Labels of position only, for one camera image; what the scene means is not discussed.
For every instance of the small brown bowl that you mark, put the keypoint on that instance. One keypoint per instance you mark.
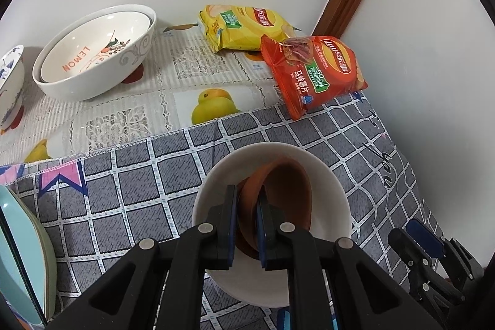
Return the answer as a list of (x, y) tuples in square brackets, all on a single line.
[(286, 191)]

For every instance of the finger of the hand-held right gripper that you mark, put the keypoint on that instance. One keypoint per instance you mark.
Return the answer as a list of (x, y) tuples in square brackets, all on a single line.
[(408, 248), (425, 235)]

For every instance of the plain white bowl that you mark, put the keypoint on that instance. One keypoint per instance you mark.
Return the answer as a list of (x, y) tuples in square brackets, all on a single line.
[(328, 198)]

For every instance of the yellow chip bag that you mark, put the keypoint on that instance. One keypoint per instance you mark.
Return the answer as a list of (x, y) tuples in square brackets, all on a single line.
[(239, 26)]

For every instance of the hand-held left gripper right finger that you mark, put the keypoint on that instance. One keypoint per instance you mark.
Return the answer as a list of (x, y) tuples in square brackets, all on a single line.
[(261, 235)]

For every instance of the red chip bag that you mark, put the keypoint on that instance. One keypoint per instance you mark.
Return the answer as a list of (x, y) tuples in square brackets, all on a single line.
[(309, 75)]

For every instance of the white bowl with grey pattern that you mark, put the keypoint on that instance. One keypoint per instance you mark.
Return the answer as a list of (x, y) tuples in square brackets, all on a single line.
[(96, 84)]

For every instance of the blue plate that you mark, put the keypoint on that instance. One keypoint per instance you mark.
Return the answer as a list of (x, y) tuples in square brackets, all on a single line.
[(15, 256)]

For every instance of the white bowl with orange print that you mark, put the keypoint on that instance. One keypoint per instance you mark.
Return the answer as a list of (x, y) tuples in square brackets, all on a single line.
[(77, 59)]

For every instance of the green plate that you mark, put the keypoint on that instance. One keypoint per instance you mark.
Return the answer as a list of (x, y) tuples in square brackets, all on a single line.
[(49, 268)]

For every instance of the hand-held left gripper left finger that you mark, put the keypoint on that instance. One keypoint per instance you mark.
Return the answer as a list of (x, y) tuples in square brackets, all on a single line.
[(231, 237)]

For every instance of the grey checked cloth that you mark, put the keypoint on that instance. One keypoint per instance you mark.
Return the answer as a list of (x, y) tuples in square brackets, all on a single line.
[(154, 175)]

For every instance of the lace fruit print tablecloth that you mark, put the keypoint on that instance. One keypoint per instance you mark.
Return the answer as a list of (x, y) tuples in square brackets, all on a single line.
[(166, 63)]

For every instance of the large blue patterned bowl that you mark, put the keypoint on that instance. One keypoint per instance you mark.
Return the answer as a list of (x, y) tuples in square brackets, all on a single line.
[(11, 90)]

